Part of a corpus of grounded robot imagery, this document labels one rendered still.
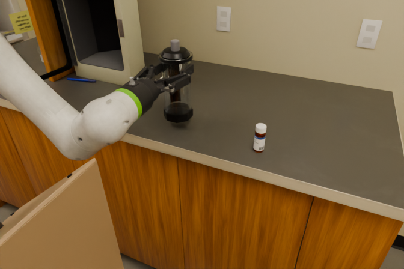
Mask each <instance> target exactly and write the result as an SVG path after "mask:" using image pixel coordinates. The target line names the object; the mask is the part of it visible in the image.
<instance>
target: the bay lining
mask: <svg viewBox="0 0 404 269"><path fill-rule="evenodd" d="M63 2H64V6H65V9H66V15H67V19H68V22H69V27H70V32H71V35H72V39H73V44H74V47H75V52H76V56H77V59H78V61H82V60H84V59H86V58H88V57H90V56H92V55H94V54H96V53H98V52H107V51H112V50H121V44H120V37H119V33H118V25H117V18H116V13H115V6H114V0H63Z"/></svg>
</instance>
